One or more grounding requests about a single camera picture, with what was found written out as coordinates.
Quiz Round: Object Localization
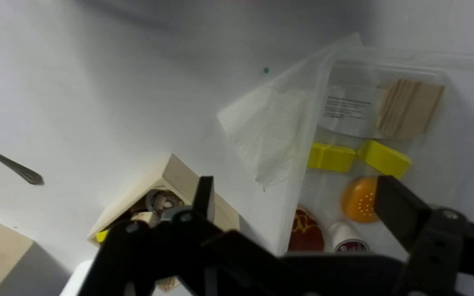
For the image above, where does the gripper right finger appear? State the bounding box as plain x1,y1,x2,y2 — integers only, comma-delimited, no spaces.
374,175,474,296

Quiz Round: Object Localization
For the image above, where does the clear plastic bag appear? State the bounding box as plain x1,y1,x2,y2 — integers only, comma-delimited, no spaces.
217,86,325,190

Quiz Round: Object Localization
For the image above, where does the round tin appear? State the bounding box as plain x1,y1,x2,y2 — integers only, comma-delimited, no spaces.
146,190,185,219

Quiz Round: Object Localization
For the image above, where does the white object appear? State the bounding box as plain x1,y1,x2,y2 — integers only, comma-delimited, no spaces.
59,259,98,296

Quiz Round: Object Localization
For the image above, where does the red and yellow patterned toy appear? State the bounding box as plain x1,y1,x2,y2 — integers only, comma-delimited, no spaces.
288,207,325,252

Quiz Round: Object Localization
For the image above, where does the orange dotted toy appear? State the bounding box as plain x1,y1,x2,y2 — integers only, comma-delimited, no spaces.
340,176,382,224

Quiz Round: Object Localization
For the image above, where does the metal spoon handle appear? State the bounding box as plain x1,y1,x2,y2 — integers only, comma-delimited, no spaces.
0,139,44,186

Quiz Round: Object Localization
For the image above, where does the yellow block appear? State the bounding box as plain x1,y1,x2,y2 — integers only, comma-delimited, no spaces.
307,142,356,173
357,139,413,178

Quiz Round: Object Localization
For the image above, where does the white paper label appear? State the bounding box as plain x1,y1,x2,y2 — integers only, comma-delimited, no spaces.
318,84,386,139

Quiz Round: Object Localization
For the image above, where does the light wooden block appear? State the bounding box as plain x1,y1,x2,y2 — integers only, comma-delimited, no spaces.
376,79,446,140

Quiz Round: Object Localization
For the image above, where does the light wooden box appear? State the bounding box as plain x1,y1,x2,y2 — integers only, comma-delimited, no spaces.
88,154,240,293

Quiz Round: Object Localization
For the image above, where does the clear plastic storage bin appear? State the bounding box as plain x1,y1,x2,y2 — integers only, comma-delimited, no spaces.
216,32,474,257

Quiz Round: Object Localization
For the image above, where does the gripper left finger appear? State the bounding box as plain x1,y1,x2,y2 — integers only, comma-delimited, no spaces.
79,176,303,296

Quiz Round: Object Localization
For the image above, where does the small white cup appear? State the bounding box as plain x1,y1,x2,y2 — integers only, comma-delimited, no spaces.
329,222,370,253

